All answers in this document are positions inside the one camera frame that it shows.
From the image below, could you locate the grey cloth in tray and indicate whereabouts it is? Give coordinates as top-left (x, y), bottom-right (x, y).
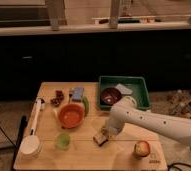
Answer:
top-left (115, 83), bottom-right (133, 95)

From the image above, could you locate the red orange bowl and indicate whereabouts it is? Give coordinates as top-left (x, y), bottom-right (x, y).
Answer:
top-left (57, 103), bottom-right (85, 129)

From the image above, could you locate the green cucumber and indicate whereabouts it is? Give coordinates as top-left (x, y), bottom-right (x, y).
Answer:
top-left (82, 96), bottom-right (89, 116)

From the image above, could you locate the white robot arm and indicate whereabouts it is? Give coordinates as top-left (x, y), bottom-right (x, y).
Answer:
top-left (104, 96), bottom-right (191, 147)

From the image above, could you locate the pile of bottles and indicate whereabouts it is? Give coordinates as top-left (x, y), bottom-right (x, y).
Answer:
top-left (167, 90), bottom-right (191, 119)

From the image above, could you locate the black cable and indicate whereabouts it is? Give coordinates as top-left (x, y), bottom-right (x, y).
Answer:
top-left (167, 162), bottom-right (191, 171)

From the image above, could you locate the green plastic tray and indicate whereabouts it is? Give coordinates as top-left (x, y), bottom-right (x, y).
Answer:
top-left (97, 76), bottom-right (150, 110)

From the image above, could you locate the small green cup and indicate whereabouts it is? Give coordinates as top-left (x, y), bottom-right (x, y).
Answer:
top-left (56, 133), bottom-right (70, 150)

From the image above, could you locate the wooden block eraser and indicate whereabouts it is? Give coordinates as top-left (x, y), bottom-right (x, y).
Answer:
top-left (93, 132), bottom-right (108, 146)

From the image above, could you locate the white ladle brush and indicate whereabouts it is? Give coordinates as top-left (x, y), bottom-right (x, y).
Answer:
top-left (19, 98), bottom-right (44, 157)

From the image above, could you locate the wooden table board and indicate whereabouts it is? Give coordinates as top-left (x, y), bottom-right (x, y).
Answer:
top-left (14, 82), bottom-right (167, 171)

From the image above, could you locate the dark maroon bowl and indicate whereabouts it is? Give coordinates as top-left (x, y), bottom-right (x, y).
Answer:
top-left (100, 87), bottom-right (122, 105)

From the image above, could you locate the red yellow apple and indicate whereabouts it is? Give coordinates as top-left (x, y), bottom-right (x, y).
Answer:
top-left (134, 140), bottom-right (150, 158)

